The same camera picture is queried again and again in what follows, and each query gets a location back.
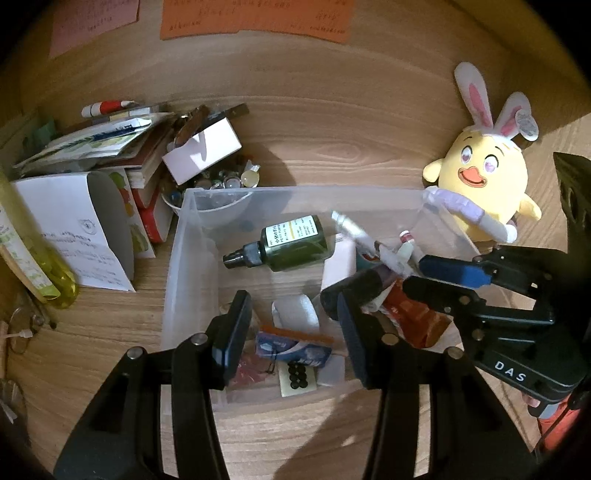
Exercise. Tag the orange paper note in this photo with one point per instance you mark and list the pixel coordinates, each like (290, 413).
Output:
(258, 18)

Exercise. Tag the blue white packet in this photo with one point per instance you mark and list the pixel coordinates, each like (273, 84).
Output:
(295, 348)

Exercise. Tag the red bead packet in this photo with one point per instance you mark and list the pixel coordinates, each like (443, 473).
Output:
(251, 371)

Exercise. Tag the small white box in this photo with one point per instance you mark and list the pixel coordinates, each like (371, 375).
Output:
(339, 263)

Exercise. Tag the card with black dots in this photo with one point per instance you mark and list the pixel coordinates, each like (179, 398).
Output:
(298, 376)

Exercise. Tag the pile of glass beads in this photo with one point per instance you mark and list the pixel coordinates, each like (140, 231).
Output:
(231, 177)

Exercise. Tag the clear plastic storage bin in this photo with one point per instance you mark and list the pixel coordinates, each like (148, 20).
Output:
(194, 258)

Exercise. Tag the stack of books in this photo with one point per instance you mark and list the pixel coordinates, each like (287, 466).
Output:
(147, 203)

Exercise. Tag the clear suction hook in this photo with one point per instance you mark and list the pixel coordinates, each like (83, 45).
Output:
(21, 334)

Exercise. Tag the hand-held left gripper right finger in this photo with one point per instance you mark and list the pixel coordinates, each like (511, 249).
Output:
(355, 337)

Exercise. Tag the person's right hand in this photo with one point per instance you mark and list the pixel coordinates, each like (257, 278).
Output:
(561, 420)

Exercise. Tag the pale pink box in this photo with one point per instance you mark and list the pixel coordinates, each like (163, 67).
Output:
(203, 147)

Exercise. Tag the yellow green bottle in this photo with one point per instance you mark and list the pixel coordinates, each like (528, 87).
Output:
(51, 277)

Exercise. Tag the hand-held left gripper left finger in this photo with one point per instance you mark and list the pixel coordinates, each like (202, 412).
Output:
(235, 332)

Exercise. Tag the white red glue tube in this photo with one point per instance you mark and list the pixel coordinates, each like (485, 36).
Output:
(108, 108)

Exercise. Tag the clear silver pen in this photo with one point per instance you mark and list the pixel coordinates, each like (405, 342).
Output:
(351, 226)

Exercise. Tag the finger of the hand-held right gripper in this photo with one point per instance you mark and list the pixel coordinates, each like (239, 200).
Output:
(452, 272)
(434, 293)

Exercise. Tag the red box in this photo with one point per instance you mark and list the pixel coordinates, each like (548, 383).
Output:
(415, 318)

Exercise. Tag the blue round container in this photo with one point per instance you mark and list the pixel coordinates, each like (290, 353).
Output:
(367, 264)

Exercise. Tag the white tape roll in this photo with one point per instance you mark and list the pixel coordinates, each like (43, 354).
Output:
(298, 309)

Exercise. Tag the dark green spray bottle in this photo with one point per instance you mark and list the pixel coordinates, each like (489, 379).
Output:
(295, 244)

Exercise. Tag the white tube with red label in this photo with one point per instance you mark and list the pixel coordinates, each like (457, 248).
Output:
(408, 244)

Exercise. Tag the pink paper note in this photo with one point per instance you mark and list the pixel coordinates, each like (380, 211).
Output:
(92, 23)

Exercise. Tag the white folded paper card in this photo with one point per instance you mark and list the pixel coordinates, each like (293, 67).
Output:
(69, 230)

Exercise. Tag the white green packet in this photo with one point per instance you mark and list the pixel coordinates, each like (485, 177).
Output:
(92, 138)

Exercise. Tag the yellow chick plush toy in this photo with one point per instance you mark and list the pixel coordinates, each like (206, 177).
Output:
(489, 194)

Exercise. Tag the white bowl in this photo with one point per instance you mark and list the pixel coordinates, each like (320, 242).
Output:
(168, 203)

